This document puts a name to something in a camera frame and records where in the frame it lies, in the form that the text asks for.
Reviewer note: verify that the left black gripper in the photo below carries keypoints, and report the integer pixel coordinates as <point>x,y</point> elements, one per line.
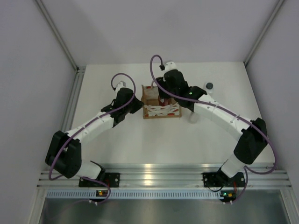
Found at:
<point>138,105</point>

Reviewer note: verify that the left aluminium frame post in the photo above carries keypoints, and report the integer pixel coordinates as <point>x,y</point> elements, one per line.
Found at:
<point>52,26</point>

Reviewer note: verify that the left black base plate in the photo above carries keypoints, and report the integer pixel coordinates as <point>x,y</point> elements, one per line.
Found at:
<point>110,179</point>

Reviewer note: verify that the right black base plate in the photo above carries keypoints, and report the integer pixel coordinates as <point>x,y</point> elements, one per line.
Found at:
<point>212,179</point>

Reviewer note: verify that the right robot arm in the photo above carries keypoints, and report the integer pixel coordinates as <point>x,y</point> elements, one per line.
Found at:
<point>249,134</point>

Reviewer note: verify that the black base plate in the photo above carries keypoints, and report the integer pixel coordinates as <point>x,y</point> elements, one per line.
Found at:
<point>110,179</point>
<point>212,179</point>

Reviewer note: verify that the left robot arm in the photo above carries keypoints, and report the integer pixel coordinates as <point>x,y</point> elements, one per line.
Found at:
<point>64,155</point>

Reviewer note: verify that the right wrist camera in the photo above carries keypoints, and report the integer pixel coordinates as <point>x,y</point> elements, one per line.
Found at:
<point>168,66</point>

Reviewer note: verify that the burlap watermelon canvas bag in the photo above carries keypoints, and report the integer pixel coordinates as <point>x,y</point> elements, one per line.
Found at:
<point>152,109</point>

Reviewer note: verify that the white bottle grey cap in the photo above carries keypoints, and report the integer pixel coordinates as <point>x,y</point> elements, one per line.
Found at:
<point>209,88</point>

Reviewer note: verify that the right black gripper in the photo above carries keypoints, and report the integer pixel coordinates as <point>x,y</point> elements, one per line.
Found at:
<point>162,93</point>

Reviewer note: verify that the white slotted cable duct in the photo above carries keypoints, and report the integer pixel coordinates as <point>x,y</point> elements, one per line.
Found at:
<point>136,194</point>

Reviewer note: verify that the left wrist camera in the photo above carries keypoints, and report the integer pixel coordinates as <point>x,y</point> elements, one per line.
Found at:
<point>120,85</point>

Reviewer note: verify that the aluminium frame post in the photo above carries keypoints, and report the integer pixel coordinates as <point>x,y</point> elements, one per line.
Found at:
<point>52,26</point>
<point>265,28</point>

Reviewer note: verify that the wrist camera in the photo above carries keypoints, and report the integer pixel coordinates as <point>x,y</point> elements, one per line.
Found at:
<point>120,85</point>
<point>168,66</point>

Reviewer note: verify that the red bottle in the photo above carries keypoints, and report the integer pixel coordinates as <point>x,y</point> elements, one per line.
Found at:
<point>165,101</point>

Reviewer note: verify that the right aluminium frame post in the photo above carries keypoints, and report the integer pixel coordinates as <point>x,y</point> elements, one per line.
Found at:
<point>265,28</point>

